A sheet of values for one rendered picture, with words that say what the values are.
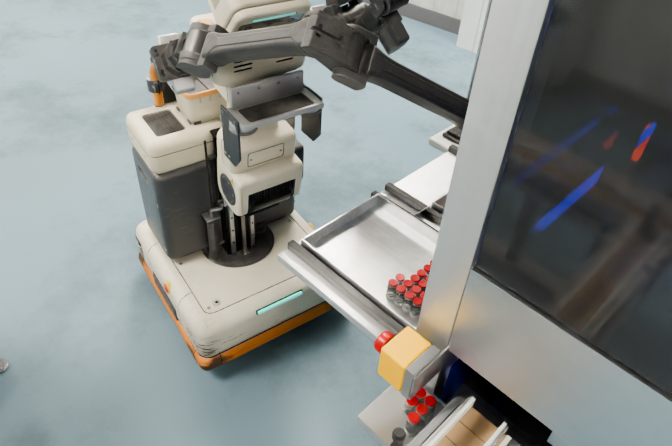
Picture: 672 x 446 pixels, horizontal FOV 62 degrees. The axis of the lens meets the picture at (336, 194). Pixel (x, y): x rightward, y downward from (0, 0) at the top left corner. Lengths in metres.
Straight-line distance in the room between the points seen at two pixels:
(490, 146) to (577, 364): 0.32
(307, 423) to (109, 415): 0.67
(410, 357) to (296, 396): 1.19
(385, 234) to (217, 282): 0.87
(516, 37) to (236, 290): 1.55
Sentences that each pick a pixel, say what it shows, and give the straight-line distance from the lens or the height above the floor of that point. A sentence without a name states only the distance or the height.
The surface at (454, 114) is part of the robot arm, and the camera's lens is 1.21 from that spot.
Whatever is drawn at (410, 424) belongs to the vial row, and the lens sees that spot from 1.02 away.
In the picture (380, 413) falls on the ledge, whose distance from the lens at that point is 1.06.
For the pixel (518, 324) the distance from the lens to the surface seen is 0.85.
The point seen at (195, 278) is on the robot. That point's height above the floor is 0.28.
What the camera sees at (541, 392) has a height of 1.07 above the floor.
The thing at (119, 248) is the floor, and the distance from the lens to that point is 2.68.
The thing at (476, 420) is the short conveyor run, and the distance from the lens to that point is 1.03.
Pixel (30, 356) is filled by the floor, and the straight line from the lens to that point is 2.40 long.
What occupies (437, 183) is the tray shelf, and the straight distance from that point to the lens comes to 1.55.
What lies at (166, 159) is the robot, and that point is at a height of 0.75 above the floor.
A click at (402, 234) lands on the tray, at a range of 1.37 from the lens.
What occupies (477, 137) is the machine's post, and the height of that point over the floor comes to 1.42.
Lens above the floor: 1.80
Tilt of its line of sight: 39 degrees down
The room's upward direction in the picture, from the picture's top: 4 degrees clockwise
